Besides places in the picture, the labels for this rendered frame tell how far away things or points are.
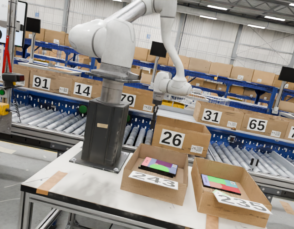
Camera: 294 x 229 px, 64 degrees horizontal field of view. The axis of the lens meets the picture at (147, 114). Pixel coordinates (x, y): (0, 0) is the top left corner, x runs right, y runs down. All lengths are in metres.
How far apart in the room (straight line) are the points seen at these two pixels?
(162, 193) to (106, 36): 0.76
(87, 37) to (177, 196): 0.86
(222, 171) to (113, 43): 0.90
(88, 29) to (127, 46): 0.23
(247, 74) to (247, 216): 6.07
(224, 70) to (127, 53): 5.77
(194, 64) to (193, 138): 5.10
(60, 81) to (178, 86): 1.11
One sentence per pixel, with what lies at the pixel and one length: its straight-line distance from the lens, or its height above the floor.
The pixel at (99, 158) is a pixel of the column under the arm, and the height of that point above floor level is 0.79.
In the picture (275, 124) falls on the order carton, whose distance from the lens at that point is 2.36.
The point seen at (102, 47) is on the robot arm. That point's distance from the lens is 1.18.
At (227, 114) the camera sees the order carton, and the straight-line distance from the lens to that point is 2.19.
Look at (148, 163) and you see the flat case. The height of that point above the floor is 0.78.
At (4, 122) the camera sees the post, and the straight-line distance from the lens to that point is 1.85.
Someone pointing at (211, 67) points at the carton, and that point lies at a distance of 6.74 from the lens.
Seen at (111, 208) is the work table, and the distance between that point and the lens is 0.97.
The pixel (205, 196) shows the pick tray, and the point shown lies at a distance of 1.03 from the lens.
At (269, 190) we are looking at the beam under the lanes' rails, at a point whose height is 0.64.
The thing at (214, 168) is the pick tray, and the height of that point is 0.81.
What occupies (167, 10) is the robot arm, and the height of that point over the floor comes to 1.66.
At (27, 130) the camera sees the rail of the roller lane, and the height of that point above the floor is 0.72.
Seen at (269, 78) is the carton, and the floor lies 1.56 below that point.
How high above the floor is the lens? 1.30
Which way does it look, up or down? 12 degrees down
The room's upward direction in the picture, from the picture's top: 11 degrees clockwise
